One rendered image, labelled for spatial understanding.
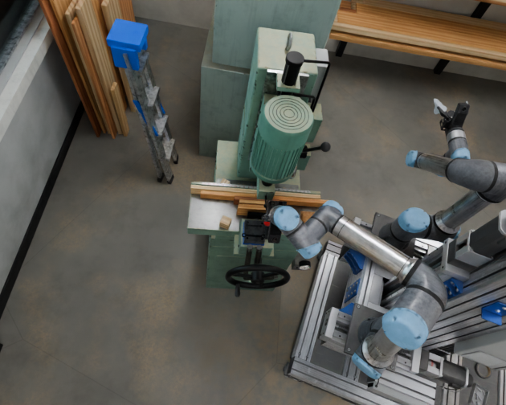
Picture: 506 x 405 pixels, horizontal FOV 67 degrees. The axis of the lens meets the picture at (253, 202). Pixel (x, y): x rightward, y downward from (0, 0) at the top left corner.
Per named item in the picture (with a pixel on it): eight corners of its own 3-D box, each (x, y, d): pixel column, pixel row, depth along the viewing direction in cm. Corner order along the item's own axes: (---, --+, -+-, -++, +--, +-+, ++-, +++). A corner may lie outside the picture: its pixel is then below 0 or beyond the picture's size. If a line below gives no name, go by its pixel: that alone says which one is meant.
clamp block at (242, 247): (237, 254, 169) (239, 246, 161) (238, 226, 176) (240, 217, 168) (270, 256, 171) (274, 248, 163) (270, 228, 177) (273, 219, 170)
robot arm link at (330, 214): (467, 276, 112) (328, 190, 133) (450, 303, 107) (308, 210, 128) (452, 292, 121) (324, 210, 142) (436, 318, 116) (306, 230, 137)
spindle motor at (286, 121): (250, 182, 149) (263, 131, 122) (250, 145, 158) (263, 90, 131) (294, 186, 151) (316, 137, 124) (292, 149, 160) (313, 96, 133)
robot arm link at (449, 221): (414, 219, 184) (491, 153, 137) (444, 224, 185) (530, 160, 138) (417, 243, 178) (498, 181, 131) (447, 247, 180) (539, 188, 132)
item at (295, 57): (273, 100, 137) (283, 63, 122) (273, 84, 141) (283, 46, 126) (295, 103, 138) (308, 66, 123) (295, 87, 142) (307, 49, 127)
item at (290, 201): (200, 198, 177) (200, 194, 173) (200, 194, 178) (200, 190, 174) (332, 208, 184) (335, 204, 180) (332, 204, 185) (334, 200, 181)
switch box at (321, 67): (303, 96, 158) (314, 65, 144) (302, 78, 163) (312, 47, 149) (318, 97, 159) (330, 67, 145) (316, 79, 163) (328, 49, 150)
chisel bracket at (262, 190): (255, 201, 170) (259, 191, 163) (256, 173, 177) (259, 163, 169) (272, 202, 171) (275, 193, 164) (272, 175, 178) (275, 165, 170)
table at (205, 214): (184, 253, 169) (184, 248, 164) (190, 193, 184) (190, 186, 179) (318, 261, 176) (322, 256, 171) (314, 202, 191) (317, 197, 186)
